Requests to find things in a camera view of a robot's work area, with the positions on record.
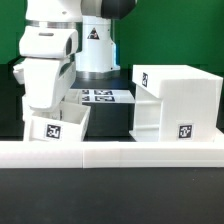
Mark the white drawer cabinet frame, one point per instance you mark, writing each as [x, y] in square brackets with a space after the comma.
[175, 103]

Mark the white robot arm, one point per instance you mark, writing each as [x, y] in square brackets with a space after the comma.
[62, 40]

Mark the white front drawer box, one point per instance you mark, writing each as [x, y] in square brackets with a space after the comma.
[67, 124]

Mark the white drawer box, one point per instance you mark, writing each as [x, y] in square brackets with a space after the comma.
[67, 124]
[72, 96]

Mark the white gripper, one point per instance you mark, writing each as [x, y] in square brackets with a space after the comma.
[46, 81]

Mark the white L-shaped border wall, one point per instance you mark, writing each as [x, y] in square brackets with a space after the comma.
[112, 154]

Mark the white marker sheet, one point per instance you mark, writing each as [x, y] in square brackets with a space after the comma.
[107, 96]

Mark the white rear drawer box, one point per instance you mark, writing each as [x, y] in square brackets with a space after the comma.
[72, 96]

